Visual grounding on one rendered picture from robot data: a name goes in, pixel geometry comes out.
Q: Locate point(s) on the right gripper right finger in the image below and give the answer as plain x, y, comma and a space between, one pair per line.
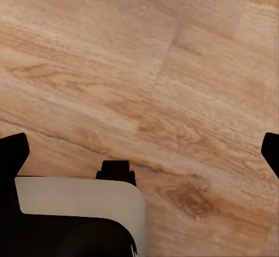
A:
270, 151

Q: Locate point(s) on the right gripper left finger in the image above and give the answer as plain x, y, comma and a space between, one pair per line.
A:
14, 150

